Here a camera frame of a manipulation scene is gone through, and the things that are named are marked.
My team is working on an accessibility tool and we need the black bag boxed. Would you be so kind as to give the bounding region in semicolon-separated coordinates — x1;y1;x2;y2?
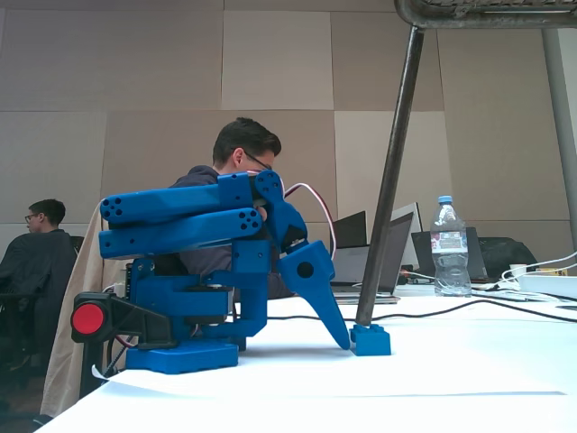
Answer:
477;236;540;277

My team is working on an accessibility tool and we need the beige coat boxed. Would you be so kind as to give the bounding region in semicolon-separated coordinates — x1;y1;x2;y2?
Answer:
40;201;133;419

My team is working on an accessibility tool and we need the black table cable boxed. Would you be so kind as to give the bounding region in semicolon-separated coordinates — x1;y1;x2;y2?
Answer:
264;293;577;324

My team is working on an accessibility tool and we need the white flat box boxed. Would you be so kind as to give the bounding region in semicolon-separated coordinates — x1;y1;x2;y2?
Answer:
516;272;577;298

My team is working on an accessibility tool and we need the black clamp with red knob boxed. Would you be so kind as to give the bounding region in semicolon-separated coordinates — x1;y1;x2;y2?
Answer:
70;290;179;399

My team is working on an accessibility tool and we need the silver open laptop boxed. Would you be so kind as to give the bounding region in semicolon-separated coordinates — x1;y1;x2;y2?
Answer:
329;211;416;304

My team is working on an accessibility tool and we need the black office chair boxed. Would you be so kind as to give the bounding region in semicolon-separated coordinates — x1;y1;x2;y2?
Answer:
0;290;49;389

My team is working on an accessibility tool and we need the black open laptop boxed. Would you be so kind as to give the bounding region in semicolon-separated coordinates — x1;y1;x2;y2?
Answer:
410;226;491;284

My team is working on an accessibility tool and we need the man in dark hoodie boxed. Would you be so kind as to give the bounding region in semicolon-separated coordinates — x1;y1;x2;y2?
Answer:
169;116;297;301

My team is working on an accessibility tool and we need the dark laptop screen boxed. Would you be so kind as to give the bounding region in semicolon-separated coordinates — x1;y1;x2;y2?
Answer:
331;210;369;250

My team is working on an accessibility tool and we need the man in black jacket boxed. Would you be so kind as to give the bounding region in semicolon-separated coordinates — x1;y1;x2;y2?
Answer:
0;198;80;378

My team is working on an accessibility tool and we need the small blue block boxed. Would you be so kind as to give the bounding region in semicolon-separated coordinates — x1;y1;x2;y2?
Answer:
349;323;392;357

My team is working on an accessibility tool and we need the clear plastic water bottle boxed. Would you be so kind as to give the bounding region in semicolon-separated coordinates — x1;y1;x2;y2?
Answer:
429;195;473;298

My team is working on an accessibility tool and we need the white red black servo cable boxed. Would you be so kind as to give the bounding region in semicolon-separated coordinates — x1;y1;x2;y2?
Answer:
282;182;338;262

